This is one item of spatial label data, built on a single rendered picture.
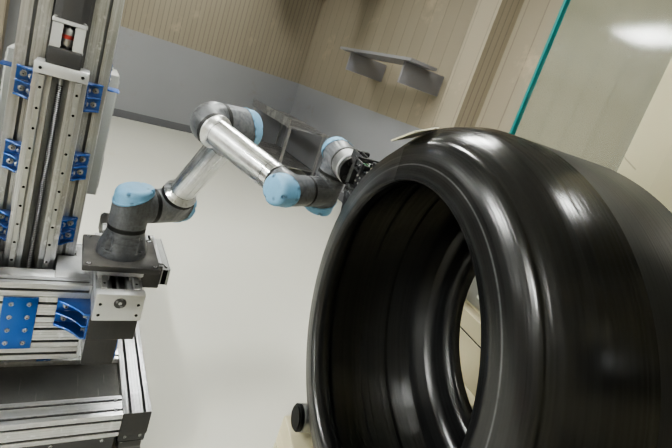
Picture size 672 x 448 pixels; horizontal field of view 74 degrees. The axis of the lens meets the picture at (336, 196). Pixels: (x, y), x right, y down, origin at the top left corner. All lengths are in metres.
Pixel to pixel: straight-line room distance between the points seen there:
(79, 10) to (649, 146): 1.38
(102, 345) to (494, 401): 1.36
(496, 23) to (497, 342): 4.26
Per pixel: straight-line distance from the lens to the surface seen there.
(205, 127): 1.21
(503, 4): 4.62
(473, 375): 1.52
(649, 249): 0.50
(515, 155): 0.49
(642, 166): 0.83
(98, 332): 1.60
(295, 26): 8.13
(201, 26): 7.68
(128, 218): 1.53
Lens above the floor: 1.43
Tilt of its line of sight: 13 degrees down
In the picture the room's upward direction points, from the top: 18 degrees clockwise
